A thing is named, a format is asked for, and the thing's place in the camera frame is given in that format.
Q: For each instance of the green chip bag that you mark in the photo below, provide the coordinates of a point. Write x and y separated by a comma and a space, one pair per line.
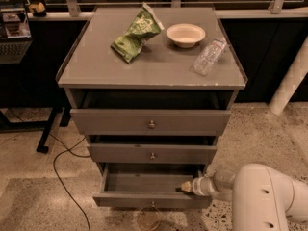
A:
144, 27

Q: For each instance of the grey drawer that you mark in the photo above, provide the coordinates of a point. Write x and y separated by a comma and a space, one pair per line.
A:
151, 153
149, 185
151, 113

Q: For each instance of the round floor drain cover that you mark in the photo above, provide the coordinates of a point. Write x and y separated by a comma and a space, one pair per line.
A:
149, 219

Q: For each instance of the grey middle drawer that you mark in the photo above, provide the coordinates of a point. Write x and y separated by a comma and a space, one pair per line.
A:
151, 153

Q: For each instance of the white bowl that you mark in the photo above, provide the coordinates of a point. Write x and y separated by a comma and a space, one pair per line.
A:
185, 35

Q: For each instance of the black desk frame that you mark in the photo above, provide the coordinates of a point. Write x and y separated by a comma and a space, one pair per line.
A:
44, 126

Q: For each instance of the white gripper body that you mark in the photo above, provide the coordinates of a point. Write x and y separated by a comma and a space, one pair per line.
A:
201, 187

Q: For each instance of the white diagonal pillar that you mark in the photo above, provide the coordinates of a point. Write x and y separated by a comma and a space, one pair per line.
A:
291, 81

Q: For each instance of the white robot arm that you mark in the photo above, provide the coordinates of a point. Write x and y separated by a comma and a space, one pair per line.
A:
263, 199

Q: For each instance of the grey top drawer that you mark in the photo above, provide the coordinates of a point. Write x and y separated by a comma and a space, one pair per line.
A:
151, 113

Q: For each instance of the grey drawer cabinet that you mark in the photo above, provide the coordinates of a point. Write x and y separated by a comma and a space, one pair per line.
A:
161, 65

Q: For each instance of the clear plastic water bottle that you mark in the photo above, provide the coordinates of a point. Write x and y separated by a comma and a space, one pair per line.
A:
209, 56

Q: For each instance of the grey bottom drawer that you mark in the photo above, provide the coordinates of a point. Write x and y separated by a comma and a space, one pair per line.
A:
149, 185

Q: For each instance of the open laptop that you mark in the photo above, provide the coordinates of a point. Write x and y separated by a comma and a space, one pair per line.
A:
15, 34

